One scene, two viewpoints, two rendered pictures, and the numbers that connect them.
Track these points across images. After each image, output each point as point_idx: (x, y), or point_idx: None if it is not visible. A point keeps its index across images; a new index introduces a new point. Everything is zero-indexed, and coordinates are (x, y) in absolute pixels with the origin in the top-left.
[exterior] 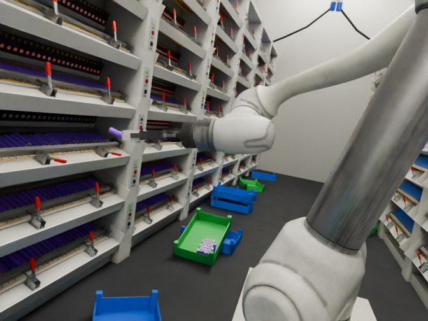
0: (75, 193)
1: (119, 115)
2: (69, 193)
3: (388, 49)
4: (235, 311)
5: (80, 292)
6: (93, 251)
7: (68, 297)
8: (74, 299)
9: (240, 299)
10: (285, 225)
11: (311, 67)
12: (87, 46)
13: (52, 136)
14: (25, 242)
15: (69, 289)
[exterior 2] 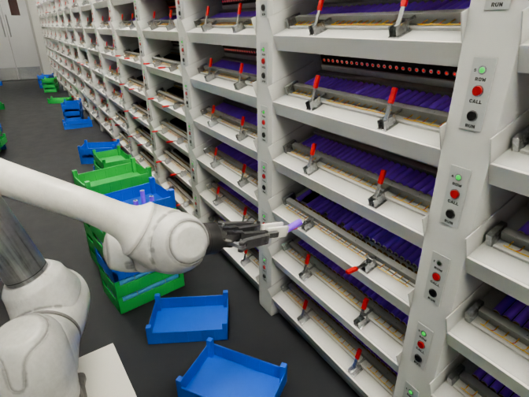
0: (362, 294)
1: (392, 230)
2: (362, 290)
3: None
4: (122, 365)
5: (326, 380)
6: (349, 367)
7: (320, 369)
8: (314, 372)
9: (127, 380)
10: (61, 265)
11: (49, 176)
12: (338, 128)
13: (359, 220)
14: (293, 278)
15: (334, 373)
